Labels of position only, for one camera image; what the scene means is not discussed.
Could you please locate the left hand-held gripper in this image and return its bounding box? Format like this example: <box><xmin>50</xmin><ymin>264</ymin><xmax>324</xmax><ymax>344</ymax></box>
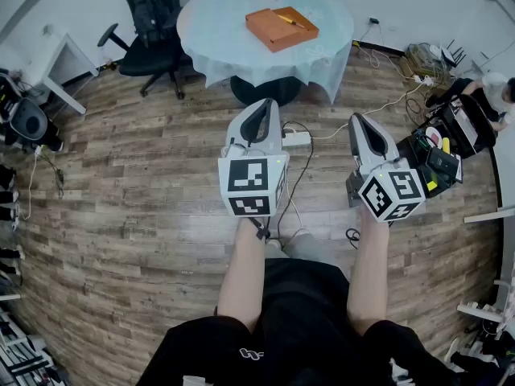
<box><xmin>218</xmin><ymin>97</ymin><xmax>290</xmax><ymax>219</ymax></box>

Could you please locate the black floor cable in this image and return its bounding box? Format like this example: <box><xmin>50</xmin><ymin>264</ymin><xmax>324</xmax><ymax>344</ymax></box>
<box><xmin>275</xmin><ymin>120</ymin><xmax>315</xmax><ymax>244</ymax></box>

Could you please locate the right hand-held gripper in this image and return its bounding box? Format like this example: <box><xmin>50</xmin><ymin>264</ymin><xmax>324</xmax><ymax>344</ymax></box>
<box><xmin>345</xmin><ymin>113</ymin><xmax>426</xmax><ymax>224</ymax></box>

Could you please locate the white router with antennas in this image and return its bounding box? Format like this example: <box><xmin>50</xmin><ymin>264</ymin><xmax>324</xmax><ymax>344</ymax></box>
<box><xmin>439</xmin><ymin>38</ymin><xmax>468</xmax><ymax>68</ymax></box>

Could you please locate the orange and white small box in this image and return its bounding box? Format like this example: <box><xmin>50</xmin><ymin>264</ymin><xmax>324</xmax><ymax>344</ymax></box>
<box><xmin>245</xmin><ymin>6</ymin><xmax>321</xmax><ymax>54</ymax></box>

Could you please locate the long white cable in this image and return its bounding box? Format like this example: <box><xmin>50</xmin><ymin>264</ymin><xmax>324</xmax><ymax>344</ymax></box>
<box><xmin>311</xmin><ymin>79</ymin><xmax>428</xmax><ymax>141</ymax></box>

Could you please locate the yellow-handled screwdriver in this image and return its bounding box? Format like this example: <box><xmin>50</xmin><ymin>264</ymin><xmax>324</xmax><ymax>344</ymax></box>
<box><xmin>276</xmin><ymin>14</ymin><xmax>307</xmax><ymax>29</ymax></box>

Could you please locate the black open case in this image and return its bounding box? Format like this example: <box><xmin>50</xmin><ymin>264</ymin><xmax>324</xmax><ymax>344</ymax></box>
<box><xmin>441</xmin><ymin>93</ymin><xmax>498</xmax><ymax>160</ymax></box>

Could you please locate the grey round device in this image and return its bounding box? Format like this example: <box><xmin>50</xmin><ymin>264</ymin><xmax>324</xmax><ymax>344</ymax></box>
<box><xmin>9</xmin><ymin>97</ymin><xmax>50</xmax><ymax>141</ymax></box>

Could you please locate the round table with white cloth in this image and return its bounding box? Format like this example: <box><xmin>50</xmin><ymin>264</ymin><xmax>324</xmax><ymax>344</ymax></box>
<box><xmin>176</xmin><ymin>0</ymin><xmax>356</xmax><ymax>105</ymax></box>

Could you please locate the black table base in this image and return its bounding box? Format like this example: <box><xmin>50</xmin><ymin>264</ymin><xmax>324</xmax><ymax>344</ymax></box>
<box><xmin>229</xmin><ymin>75</ymin><xmax>303</xmax><ymax>108</ymax></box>

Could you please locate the white side table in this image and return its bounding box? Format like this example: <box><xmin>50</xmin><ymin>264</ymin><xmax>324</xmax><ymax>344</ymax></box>
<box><xmin>39</xmin><ymin>32</ymin><xmax>100</xmax><ymax>116</ymax></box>

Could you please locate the black toolbox with tools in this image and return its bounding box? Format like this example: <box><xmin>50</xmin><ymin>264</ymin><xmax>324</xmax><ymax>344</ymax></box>
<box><xmin>396</xmin><ymin>125</ymin><xmax>464</xmax><ymax>199</ymax></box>

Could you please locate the person's right forearm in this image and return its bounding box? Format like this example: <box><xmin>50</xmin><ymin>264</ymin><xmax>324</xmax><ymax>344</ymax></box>
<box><xmin>346</xmin><ymin>206</ymin><xmax>391</xmax><ymax>337</ymax></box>

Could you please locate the black wrist strap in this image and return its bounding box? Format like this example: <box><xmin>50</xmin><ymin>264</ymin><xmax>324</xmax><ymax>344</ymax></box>
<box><xmin>248</xmin><ymin>216</ymin><xmax>271</xmax><ymax>241</ymax></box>

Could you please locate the person's left forearm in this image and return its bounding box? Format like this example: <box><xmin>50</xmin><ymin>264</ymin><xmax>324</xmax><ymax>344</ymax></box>
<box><xmin>216</xmin><ymin>215</ymin><xmax>270</xmax><ymax>335</ymax></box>

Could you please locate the white board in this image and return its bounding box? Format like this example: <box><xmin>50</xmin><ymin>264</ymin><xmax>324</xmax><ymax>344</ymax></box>
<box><xmin>463</xmin><ymin>204</ymin><xmax>515</xmax><ymax>225</ymax></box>

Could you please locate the person's grey shoe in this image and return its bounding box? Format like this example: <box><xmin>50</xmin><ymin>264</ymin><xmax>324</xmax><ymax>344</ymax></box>
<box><xmin>265</xmin><ymin>230</ymin><xmax>323</xmax><ymax>261</ymax></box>

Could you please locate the black office chair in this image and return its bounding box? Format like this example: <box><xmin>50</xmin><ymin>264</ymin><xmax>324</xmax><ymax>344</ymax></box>
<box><xmin>97</xmin><ymin>0</ymin><xmax>195</xmax><ymax>101</ymax></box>

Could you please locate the person's black clothing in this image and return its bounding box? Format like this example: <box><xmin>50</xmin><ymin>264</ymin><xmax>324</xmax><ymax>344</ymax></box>
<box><xmin>136</xmin><ymin>257</ymin><xmax>459</xmax><ymax>386</ymax></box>

